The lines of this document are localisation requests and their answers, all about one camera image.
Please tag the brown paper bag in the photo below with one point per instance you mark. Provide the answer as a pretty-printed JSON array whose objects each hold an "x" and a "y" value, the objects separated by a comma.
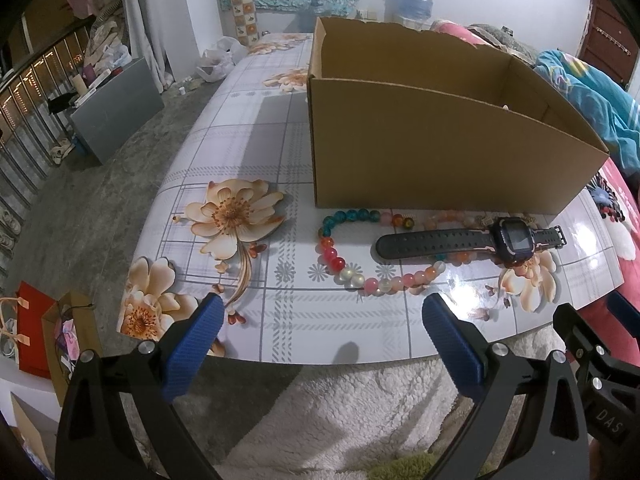
[{"x": 68, "y": 328}]

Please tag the blue crumpled quilt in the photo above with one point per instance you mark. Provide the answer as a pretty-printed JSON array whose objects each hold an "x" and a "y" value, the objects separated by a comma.
[{"x": 609, "y": 110}]

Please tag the brown wooden door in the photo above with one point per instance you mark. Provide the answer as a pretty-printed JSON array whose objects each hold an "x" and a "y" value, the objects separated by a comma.
[{"x": 608, "y": 44}]

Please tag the red paper bag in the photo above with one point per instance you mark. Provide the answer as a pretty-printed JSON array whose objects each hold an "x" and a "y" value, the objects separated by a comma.
[{"x": 32, "y": 357}]

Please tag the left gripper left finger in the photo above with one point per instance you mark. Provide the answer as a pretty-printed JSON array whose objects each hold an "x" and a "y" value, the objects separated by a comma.
[{"x": 94, "y": 436}]

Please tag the grey metal cabinet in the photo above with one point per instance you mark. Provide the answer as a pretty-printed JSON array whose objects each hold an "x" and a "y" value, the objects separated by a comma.
[{"x": 117, "y": 110}]

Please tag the brown cardboard box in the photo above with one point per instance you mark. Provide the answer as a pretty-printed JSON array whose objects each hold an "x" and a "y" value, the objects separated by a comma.
[{"x": 423, "y": 120}]

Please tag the white plastic bag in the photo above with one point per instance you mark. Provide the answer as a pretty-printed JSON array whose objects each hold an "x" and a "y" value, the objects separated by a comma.
[{"x": 218, "y": 62}]

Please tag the black smart watch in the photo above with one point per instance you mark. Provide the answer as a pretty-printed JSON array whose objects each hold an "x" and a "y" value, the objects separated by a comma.
[{"x": 509, "y": 239}]

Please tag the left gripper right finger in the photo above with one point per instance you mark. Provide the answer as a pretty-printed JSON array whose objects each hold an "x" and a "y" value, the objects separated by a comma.
[{"x": 550, "y": 440}]

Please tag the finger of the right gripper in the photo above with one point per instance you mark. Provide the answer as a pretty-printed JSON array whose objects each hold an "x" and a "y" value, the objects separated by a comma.
[
  {"x": 623, "y": 310},
  {"x": 608, "y": 387}
]

